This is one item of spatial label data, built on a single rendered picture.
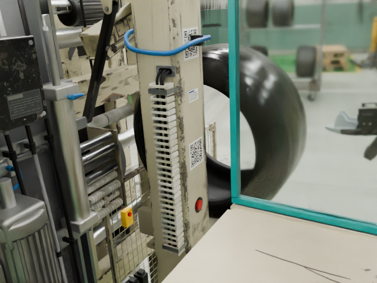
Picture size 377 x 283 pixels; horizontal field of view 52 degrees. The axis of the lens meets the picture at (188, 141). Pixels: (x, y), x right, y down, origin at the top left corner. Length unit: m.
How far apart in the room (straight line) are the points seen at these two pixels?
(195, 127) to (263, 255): 0.53
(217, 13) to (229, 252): 11.99
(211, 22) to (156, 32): 11.58
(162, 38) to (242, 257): 0.57
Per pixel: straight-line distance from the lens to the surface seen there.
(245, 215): 0.66
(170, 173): 0.98
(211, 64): 1.14
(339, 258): 0.58
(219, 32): 12.48
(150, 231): 1.37
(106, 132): 1.37
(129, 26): 1.42
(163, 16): 0.94
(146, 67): 0.98
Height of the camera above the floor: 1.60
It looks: 20 degrees down
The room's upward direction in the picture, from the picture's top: 3 degrees counter-clockwise
